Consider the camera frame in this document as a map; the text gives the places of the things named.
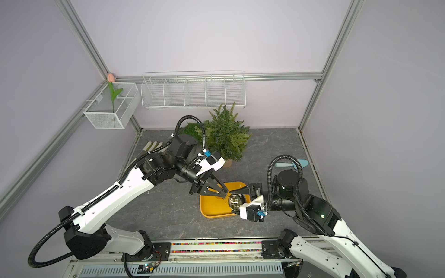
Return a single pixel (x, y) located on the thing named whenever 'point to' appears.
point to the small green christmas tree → (223, 132)
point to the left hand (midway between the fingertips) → (224, 195)
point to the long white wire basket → (194, 89)
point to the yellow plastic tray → (218, 207)
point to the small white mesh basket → (100, 112)
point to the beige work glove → (151, 146)
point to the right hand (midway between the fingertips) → (233, 193)
